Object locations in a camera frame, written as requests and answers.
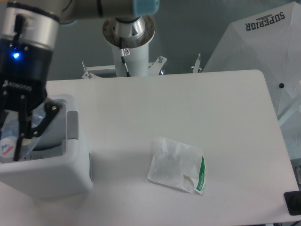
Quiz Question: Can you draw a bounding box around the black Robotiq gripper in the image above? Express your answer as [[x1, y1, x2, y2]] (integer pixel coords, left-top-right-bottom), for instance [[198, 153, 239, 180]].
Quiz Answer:
[[0, 38, 62, 161]]

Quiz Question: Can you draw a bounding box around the crushed clear plastic bottle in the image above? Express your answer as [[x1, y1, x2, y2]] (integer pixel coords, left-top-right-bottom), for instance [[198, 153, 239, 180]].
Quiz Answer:
[[0, 104, 45, 163]]

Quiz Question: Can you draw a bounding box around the white green plastic wrapper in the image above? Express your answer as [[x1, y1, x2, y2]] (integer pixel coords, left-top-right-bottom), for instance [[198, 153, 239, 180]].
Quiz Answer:
[[148, 137, 206, 195]]

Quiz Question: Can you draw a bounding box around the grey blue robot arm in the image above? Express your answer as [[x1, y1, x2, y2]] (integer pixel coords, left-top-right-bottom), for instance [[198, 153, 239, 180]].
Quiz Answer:
[[0, 0, 159, 161]]

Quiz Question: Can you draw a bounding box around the white plastic trash can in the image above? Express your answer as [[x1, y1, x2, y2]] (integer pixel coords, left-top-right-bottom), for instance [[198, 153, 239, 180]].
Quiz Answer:
[[0, 94, 93, 198]]

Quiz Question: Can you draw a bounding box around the metal clamp screw right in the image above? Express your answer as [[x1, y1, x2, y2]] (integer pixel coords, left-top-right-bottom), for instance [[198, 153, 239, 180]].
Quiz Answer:
[[191, 53, 202, 73]]

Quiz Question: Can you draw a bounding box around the white Superior umbrella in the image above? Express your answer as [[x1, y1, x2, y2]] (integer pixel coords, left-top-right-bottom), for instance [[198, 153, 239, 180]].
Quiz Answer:
[[203, 1, 301, 118]]

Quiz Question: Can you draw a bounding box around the black device at table edge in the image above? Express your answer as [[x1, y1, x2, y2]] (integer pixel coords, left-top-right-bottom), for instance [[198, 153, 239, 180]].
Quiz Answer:
[[284, 191, 301, 216]]

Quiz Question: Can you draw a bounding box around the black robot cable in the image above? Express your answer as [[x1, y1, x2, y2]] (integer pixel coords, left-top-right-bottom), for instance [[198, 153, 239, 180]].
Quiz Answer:
[[119, 37, 131, 77]]

